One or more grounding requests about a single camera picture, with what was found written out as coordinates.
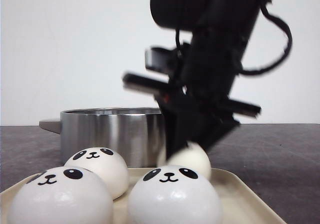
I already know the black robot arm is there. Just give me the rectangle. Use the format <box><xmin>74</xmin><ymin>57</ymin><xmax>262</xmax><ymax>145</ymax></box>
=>
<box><xmin>123</xmin><ymin>0</ymin><xmax>277</xmax><ymax>157</ymax></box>

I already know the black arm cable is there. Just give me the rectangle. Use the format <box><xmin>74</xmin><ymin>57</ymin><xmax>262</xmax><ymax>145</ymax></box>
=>
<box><xmin>239</xmin><ymin>6</ymin><xmax>293</xmax><ymax>77</ymax></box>

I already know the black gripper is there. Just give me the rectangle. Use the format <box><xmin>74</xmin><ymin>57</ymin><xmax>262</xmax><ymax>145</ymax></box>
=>
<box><xmin>123</xmin><ymin>28</ymin><xmax>261</xmax><ymax>160</ymax></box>

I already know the panda bun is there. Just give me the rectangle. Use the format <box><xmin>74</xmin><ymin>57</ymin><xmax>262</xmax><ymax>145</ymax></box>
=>
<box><xmin>64</xmin><ymin>147</ymin><xmax>130</xmax><ymax>200</ymax></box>
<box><xmin>7</xmin><ymin>166</ymin><xmax>113</xmax><ymax>224</ymax></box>
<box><xmin>156</xmin><ymin>141</ymin><xmax>212</xmax><ymax>180</ymax></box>
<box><xmin>127</xmin><ymin>165</ymin><xmax>223</xmax><ymax>224</ymax></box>

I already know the stainless steel steamer pot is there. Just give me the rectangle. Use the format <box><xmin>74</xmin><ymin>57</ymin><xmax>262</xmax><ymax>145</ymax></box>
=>
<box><xmin>39</xmin><ymin>107</ymin><xmax>166</xmax><ymax>168</ymax></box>

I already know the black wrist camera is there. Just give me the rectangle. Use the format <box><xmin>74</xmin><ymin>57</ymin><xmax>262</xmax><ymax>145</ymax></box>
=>
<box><xmin>144</xmin><ymin>47</ymin><xmax>182</xmax><ymax>75</ymax></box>

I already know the cream plastic tray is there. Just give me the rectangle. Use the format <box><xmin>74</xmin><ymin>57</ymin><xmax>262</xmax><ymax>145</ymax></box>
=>
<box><xmin>0</xmin><ymin>167</ymin><xmax>287</xmax><ymax>224</ymax></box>

